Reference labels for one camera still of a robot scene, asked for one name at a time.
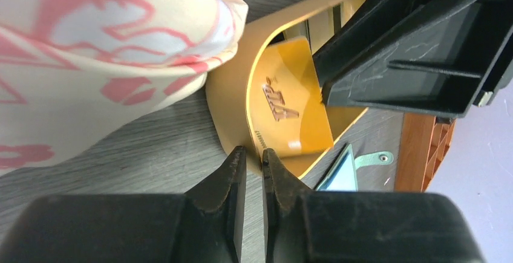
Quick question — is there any green card holder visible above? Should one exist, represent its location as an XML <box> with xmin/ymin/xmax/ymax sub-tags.
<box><xmin>315</xmin><ymin>143</ymin><xmax>394</xmax><ymax>192</ymax></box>

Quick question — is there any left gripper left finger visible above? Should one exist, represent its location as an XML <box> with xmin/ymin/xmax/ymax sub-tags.
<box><xmin>1</xmin><ymin>146</ymin><xmax>246</xmax><ymax>262</ymax></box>

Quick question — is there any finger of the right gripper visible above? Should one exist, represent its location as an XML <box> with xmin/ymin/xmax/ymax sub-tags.
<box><xmin>313</xmin><ymin>0</ymin><xmax>512</xmax><ymax>118</ymax></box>

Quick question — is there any yellow oval tray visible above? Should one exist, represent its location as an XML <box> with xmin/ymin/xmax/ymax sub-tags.
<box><xmin>206</xmin><ymin>0</ymin><xmax>366</xmax><ymax>178</ymax></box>

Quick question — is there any orange compartment organizer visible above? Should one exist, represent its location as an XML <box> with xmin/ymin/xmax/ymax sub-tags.
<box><xmin>394</xmin><ymin>113</ymin><xmax>456</xmax><ymax>192</ymax></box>

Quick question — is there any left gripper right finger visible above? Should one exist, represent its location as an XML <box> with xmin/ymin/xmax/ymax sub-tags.
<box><xmin>262</xmin><ymin>149</ymin><xmax>485</xmax><ymax>262</ymax></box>

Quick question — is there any pink patterned cloth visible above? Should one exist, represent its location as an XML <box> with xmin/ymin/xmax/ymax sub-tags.
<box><xmin>1</xmin><ymin>0</ymin><xmax>249</xmax><ymax>174</ymax></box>

